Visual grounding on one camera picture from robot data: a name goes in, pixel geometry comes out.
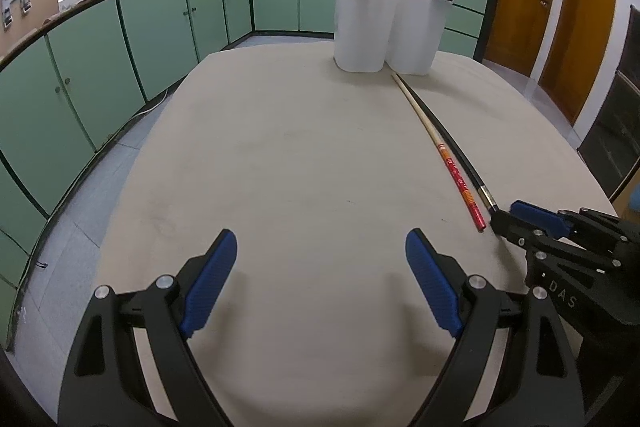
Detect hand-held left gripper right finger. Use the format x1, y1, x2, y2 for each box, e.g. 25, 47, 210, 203
405, 228, 586, 427

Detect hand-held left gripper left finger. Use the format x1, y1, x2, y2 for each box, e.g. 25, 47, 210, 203
57, 229, 237, 427

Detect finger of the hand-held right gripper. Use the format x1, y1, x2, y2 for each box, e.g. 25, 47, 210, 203
490, 209, 628, 274
510, 200, 640, 249

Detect black chopstick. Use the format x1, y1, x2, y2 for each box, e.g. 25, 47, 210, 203
399, 76, 499, 212

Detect white plastic utensil holder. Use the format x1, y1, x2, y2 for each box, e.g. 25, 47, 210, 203
333, 0, 454, 76

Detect red and wood chopstick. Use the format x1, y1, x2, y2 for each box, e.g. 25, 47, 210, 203
391, 73, 487, 234

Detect dark glass cabinet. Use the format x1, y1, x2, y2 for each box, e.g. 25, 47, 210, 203
577, 4, 640, 208

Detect green base kitchen cabinets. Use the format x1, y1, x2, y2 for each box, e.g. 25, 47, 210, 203
0, 0, 501, 350

